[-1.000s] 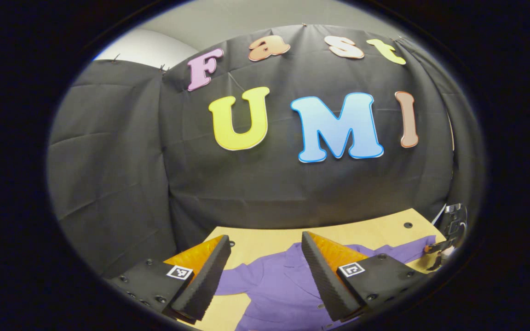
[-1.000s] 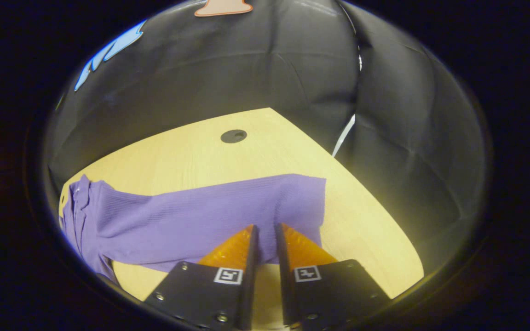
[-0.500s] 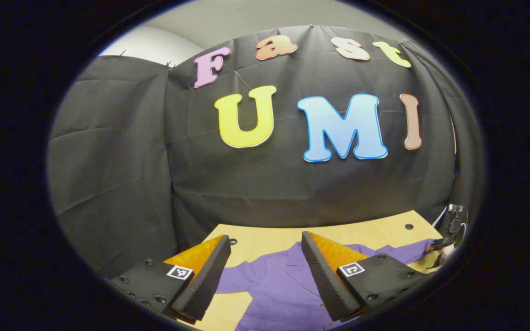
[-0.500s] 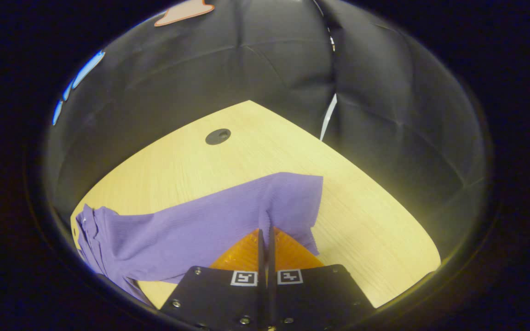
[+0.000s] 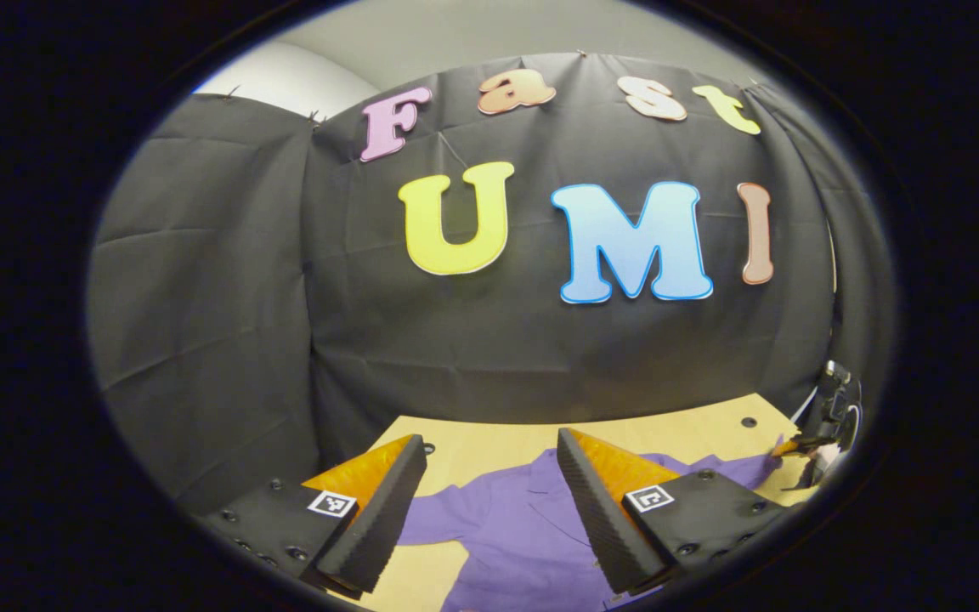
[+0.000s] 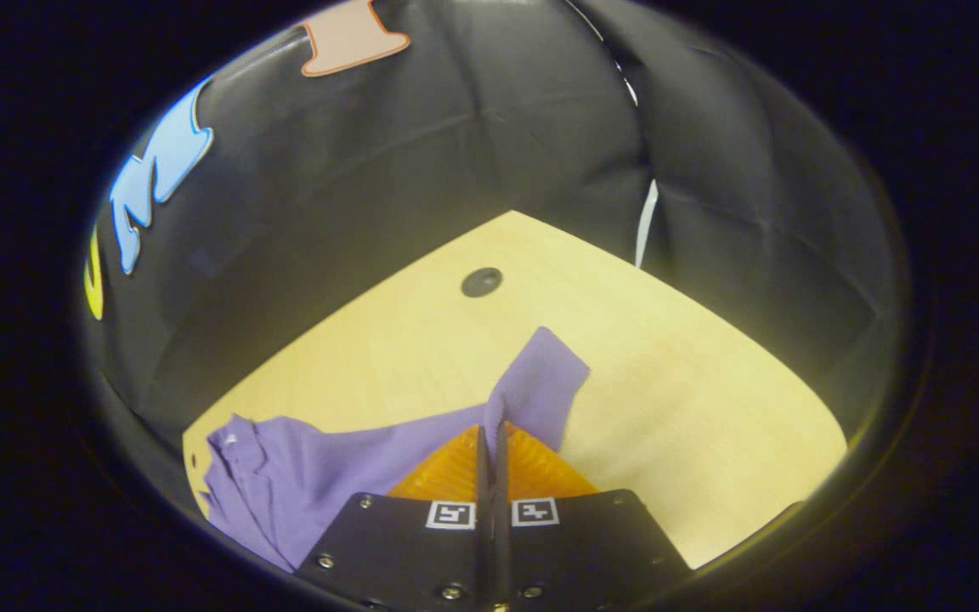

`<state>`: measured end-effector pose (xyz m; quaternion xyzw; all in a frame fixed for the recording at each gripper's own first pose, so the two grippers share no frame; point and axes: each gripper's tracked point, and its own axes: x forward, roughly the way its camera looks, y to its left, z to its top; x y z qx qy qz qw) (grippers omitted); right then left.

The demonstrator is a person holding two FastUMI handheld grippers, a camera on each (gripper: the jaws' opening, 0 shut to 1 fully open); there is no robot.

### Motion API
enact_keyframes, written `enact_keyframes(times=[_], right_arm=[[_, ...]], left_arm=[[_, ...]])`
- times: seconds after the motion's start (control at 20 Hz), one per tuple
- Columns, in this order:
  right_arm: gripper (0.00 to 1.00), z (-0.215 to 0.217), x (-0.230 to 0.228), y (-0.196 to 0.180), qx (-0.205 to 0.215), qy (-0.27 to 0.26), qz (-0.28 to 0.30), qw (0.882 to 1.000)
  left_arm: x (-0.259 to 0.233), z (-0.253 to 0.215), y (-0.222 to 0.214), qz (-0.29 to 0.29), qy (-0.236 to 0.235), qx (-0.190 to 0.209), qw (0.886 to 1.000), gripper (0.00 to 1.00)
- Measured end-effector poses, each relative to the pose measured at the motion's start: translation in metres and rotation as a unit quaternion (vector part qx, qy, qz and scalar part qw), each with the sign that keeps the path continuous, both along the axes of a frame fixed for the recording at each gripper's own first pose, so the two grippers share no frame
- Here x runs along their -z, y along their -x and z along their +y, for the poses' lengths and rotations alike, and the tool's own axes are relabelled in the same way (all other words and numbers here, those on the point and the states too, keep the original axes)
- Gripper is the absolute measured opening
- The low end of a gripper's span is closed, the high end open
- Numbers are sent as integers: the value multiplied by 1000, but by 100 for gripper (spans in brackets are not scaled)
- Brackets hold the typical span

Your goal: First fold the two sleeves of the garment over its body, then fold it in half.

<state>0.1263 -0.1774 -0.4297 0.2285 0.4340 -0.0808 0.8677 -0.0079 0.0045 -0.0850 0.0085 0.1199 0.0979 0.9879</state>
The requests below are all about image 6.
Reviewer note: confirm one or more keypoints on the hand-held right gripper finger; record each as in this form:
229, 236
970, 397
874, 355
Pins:
502, 552
483, 552

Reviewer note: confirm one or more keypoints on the purple knit buttoned garment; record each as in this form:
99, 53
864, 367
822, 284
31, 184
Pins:
328, 476

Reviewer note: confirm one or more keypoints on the black backdrop cloth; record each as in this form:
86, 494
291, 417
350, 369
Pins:
421, 170

